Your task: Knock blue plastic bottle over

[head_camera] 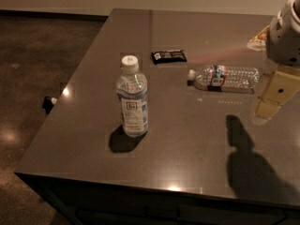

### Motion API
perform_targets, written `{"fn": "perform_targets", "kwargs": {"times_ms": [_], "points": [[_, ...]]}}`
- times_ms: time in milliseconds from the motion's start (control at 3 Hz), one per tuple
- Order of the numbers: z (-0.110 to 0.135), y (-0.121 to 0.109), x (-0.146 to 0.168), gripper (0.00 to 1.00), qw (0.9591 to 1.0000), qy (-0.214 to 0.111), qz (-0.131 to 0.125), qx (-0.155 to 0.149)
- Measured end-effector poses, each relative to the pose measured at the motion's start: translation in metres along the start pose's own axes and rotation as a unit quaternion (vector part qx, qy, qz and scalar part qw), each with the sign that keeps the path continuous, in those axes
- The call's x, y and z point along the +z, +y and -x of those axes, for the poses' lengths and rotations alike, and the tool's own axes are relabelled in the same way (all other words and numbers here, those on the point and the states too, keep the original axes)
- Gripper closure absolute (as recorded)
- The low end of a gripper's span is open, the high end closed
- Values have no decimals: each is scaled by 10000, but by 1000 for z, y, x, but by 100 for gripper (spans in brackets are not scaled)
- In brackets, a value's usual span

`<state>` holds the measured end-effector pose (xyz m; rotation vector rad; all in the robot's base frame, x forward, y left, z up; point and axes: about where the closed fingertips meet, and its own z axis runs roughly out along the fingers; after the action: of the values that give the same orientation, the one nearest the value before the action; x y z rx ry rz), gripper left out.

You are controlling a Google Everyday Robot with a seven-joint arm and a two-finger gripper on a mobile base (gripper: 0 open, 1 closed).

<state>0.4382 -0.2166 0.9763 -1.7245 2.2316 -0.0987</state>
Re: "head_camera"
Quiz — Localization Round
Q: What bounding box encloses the blue label plastic water bottle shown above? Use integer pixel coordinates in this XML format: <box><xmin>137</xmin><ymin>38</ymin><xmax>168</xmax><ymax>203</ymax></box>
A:
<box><xmin>116</xmin><ymin>55</ymin><xmax>148</xmax><ymax>137</ymax></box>

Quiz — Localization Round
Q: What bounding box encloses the dark table cabinet base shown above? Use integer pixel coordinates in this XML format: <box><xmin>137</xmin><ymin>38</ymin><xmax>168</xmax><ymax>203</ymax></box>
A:
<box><xmin>16</xmin><ymin>172</ymin><xmax>300</xmax><ymax>225</ymax></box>

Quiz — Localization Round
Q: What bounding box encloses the snack bag at table edge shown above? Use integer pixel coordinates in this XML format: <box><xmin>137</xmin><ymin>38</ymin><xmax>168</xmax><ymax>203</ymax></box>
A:
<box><xmin>247</xmin><ymin>26</ymin><xmax>269</xmax><ymax>52</ymax></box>

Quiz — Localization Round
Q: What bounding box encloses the black knob on table side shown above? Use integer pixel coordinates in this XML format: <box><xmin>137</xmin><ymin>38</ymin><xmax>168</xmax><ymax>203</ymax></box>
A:
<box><xmin>42</xmin><ymin>97</ymin><xmax>57</xmax><ymax>114</ymax></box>

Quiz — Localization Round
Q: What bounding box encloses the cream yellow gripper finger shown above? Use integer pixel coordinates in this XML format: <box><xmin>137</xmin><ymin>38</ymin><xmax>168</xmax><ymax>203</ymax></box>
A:
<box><xmin>255</xmin><ymin>66</ymin><xmax>300</xmax><ymax>120</ymax></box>

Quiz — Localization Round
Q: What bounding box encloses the clear plastic bottle red label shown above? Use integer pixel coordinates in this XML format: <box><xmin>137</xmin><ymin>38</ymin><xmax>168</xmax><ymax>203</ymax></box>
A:
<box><xmin>187</xmin><ymin>65</ymin><xmax>260</xmax><ymax>94</ymax></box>

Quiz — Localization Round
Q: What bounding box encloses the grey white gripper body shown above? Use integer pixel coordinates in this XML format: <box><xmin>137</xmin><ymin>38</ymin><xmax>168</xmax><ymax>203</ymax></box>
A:
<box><xmin>266</xmin><ymin>0</ymin><xmax>300</xmax><ymax>67</ymax></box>

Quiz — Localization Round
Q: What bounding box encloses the black snack packet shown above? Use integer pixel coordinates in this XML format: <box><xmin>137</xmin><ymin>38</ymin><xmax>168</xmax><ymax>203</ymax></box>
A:
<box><xmin>151</xmin><ymin>50</ymin><xmax>187</xmax><ymax>65</ymax></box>

